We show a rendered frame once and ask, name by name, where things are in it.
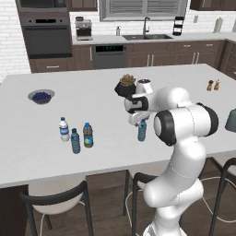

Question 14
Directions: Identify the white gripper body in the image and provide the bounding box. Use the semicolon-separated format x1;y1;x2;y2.
127;110;152;127

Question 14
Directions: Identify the teal plastic water bottle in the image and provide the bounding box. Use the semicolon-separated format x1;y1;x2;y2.
70;127;82;155
137;120;148;143

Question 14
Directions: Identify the succulent plant in black pot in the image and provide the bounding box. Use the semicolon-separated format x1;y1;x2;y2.
113;73;137;97

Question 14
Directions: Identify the dark bottle with green label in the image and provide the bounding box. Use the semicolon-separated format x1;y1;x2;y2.
82;122;95;148

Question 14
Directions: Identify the white stool with black back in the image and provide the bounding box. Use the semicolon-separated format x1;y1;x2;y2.
122;160;173;236
200;154;236;236
19;174;95;236

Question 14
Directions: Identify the grey dishwasher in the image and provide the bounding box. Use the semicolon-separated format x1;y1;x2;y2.
91;43;127;70

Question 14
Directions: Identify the brown base cupboard run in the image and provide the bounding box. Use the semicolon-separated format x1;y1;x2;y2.
29;39;236;81

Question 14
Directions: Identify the white label plastic bottle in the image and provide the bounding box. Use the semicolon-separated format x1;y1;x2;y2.
59;116;71;143

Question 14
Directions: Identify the dark sink basin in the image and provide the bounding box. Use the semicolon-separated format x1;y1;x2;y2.
122;33;174;41

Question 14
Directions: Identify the dark sink tap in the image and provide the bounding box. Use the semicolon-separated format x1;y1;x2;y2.
141;16;151;36

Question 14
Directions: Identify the grey rounded container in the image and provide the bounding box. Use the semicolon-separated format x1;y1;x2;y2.
224;108;236;134

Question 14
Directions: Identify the grey bowl of blueberries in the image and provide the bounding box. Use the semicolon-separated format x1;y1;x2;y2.
27;88;56;106

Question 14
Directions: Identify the black tiered rack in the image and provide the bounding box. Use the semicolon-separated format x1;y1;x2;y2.
171;16;185;37

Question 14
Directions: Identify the silver coffee machine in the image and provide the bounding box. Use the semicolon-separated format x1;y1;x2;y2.
75;16;94;41

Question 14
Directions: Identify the window with grey blinds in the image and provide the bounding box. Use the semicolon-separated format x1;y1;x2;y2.
99;0;189;22

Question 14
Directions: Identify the black built-in oven stack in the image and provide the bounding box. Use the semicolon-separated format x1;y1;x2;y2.
15;0;74;60

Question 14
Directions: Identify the brown wall cupboard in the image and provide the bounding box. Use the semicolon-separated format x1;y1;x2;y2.
66;0;99;13
189;0;236;12

